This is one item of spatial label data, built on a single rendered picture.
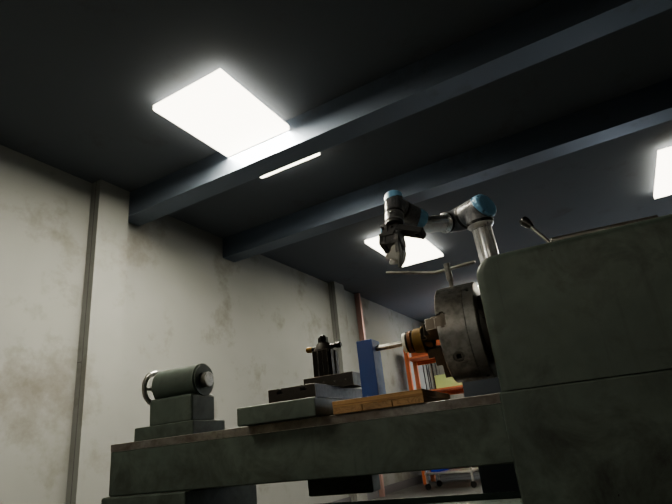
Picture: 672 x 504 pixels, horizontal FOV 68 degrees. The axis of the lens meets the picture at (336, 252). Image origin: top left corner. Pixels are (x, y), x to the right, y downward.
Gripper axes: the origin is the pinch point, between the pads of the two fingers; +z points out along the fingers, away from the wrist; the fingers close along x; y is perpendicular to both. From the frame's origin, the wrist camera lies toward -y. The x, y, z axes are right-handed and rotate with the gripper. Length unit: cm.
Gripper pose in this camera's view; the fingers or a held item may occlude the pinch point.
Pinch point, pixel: (401, 264)
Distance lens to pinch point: 179.0
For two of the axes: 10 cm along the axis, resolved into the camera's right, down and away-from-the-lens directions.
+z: -0.4, 7.8, -6.2
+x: -4.3, -5.7, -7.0
